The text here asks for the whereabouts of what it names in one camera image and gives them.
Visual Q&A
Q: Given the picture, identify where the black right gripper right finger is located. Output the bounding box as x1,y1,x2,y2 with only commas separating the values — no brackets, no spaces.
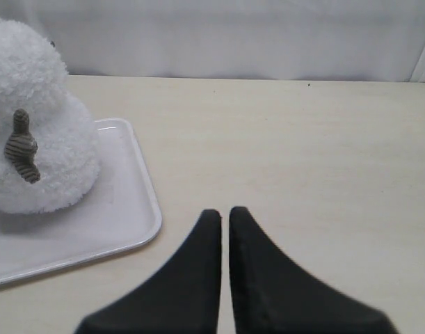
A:
229,207,397,333

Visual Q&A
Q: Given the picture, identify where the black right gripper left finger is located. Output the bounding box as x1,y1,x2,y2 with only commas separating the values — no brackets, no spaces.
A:
76,209,222,333

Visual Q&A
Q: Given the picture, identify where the white plush snowman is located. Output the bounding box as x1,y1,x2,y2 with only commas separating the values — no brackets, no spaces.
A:
0,19,101,214

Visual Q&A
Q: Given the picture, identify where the white plastic tray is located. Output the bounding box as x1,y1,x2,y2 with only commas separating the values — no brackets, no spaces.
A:
0,118,162,286

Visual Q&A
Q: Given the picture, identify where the white backdrop curtain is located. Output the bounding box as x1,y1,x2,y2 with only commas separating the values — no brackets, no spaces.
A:
0,1,425,83

